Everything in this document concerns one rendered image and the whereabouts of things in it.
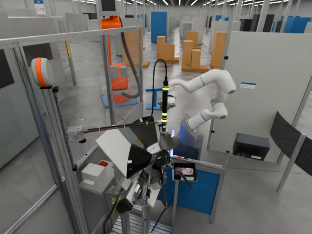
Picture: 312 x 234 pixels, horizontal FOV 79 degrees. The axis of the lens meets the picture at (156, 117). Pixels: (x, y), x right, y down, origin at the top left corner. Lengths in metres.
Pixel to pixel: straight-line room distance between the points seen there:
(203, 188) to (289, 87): 1.88
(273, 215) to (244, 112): 1.45
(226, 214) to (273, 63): 2.08
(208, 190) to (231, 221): 0.62
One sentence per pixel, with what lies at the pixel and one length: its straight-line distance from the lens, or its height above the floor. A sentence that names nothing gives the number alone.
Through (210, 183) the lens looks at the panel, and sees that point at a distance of 2.20.
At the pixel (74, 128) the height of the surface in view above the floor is 1.50.
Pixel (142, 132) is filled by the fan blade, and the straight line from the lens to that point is 1.49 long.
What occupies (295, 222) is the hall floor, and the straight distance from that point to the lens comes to 3.11.
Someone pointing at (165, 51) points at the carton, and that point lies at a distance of 10.53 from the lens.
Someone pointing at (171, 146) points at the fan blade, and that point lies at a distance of 1.65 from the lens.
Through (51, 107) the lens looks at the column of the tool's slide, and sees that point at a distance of 1.26.
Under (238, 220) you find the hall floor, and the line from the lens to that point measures 2.80.
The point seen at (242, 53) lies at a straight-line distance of 3.04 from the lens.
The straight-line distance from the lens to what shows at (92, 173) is 1.77.
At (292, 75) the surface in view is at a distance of 3.22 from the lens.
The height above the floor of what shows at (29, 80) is 1.83.
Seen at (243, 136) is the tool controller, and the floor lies 1.25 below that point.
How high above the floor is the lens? 2.16
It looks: 28 degrees down
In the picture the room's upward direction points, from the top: 1 degrees clockwise
